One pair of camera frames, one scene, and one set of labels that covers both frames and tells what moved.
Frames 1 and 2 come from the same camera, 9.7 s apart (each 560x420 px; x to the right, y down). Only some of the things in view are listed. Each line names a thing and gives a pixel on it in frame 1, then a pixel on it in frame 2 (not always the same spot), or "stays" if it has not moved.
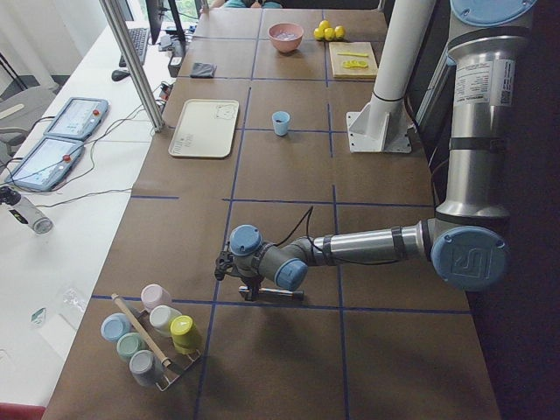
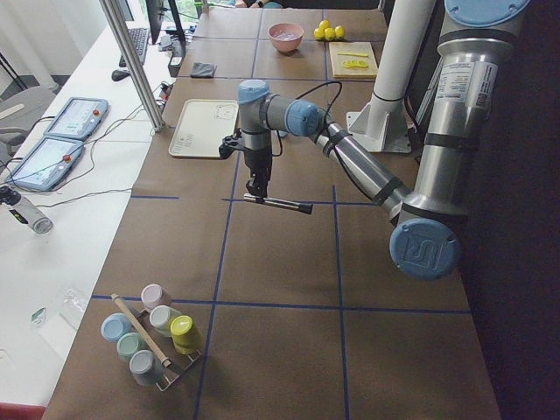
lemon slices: x=354 y=64 stays
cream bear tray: x=206 y=129 stays
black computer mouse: x=117 y=75 stays
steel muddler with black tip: x=298 y=295 -> x=306 y=208
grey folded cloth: x=203 y=70 stays
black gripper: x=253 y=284 -> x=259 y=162
